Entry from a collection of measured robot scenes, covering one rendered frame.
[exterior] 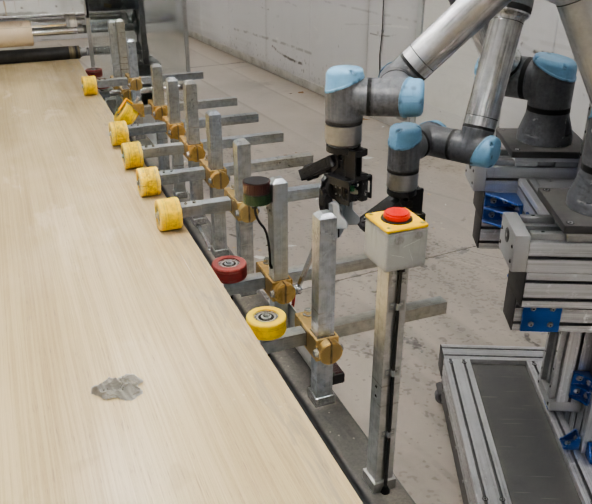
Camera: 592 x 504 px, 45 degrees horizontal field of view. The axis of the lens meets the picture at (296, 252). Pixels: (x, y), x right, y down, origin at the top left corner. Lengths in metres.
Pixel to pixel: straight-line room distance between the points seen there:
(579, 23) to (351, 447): 0.88
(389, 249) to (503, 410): 1.40
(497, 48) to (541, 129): 0.43
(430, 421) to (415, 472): 0.27
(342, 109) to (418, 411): 1.49
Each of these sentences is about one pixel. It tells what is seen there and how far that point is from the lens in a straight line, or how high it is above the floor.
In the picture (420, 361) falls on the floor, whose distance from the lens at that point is 2.93.
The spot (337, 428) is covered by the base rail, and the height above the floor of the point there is 0.70.
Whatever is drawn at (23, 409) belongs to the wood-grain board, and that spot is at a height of 0.90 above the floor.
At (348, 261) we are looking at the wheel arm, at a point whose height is 0.86.
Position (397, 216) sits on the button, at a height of 1.23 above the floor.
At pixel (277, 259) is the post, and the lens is 1.61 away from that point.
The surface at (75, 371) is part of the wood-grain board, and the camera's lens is 1.34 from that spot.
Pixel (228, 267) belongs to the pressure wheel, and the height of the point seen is 0.91.
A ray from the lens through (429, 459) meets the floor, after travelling 2.49.
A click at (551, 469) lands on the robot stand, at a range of 2.23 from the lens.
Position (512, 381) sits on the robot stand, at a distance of 2.53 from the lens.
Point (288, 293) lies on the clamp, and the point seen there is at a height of 0.85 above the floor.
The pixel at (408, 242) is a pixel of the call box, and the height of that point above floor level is 1.20.
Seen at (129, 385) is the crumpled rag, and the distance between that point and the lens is 1.25.
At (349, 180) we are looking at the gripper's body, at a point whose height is 1.14.
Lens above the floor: 1.65
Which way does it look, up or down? 26 degrees down
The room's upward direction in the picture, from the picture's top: straight up
